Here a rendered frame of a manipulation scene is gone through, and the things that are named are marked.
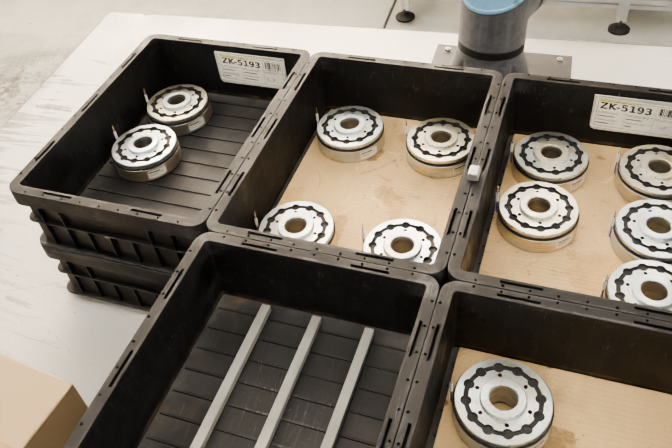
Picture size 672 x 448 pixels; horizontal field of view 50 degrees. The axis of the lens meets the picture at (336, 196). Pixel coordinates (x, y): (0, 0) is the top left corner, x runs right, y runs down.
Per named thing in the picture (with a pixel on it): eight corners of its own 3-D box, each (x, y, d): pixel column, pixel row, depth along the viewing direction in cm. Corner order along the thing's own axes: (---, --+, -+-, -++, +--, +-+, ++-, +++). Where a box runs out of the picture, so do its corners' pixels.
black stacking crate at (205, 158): (168, 90, 131) (151, 36, 123) (320, 111, 122) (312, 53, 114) (38, 248, 105) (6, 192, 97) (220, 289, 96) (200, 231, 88)
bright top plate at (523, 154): (519, 130, 106) (519, 127, 106) (590, 139, 104) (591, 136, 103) (509, 175, 100) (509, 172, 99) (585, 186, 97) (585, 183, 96)
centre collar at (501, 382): (483, 375, 77) (483, 372, 77) (530, 385, 76) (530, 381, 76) (475, 415, 74) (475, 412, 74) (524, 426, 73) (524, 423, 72)
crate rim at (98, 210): (153, 44, 125) (150, 32, 123) (315, 63, 116) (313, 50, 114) (9, 202, 98) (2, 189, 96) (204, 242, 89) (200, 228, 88)
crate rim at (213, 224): (315, 63, 116) (313, 50, 114) (504, 84, 107) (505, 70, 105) (205, 242, 89) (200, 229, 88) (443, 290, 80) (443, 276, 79)
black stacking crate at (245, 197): (322, 111, 122) (315, 54, 114) (499, 135, 113) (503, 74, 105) (222, 290, 96) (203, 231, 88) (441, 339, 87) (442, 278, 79)
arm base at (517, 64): (451, 60, 140) (454, 14, 134) (530, 67, 137) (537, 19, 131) (440, 103, 130) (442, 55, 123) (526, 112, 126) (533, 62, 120)
